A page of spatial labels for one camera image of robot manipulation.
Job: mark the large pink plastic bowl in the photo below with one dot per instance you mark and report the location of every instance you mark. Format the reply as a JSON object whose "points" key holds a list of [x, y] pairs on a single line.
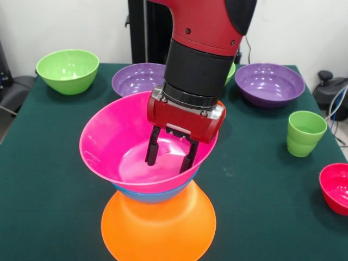
{"points": [[108, 136]]}

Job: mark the dark green tablecloth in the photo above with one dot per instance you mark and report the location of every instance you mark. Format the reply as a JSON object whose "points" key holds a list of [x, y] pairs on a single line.
{"points": [[40, 163]]}

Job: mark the purple plastic bowl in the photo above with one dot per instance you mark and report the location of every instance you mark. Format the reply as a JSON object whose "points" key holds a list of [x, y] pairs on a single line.
{"points": [[269, 87], [136, 79]]}

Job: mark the black pedestal column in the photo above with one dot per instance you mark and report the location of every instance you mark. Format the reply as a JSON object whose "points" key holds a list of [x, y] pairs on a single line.
{"points": [[146, 27]]}

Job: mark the small red-pink plastic bowl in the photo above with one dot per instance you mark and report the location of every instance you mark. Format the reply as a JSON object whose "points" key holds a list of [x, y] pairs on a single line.
{"points": [[337, 190]]}

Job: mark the green plastic bowl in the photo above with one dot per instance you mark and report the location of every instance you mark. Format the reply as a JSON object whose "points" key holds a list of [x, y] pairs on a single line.
{"points": [[68, 73], [229, 73]]}

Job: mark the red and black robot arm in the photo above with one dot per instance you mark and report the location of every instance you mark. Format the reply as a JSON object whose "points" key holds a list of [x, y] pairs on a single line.
{"points": [[201, 65]]}

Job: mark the blue plastic bowl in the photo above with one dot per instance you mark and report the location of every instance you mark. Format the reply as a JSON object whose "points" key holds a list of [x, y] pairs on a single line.
{"points": [[155, 197]]}

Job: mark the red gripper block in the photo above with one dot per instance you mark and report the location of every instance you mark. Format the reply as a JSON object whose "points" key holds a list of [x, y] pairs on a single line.
{"points": [[185, 122]]}

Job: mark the green plastic cup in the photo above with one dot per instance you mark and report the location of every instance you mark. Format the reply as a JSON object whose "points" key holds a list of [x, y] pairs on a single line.
{"points": [[305, 138]]}

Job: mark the large orange plastic bowl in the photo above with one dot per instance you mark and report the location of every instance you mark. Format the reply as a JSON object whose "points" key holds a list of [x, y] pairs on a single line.
{"points": [[157, 231]]}

